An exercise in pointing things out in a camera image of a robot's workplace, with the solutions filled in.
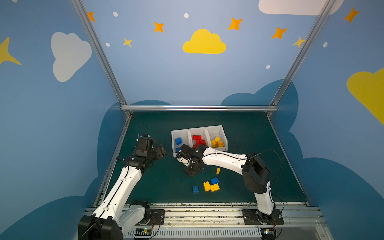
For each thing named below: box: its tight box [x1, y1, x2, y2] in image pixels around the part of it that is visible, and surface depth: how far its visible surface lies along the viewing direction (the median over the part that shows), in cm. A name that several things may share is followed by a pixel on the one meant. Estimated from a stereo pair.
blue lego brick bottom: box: [192, 186, 199, 193], surface depth 84 cm
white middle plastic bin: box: [188, 127, 211, 149], surface depth 105 cm
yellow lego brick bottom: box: [203, 181, 211, 192], surface depth 84 cm
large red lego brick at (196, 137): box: [192, 135, 202, 141], surface depth 107 cm
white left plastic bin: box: [171, 128, 193, 158], surface depth 104 cm
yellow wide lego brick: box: [210, 183, 220, 192], surface depth 85 cm
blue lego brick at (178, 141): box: [175, 137, 183, 145], surface depth 104 cm
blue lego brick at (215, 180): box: [211, 176, 219, 185], surface depth 88 cm
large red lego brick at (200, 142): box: [195, 139, 206, 148], surface depth 103 cm
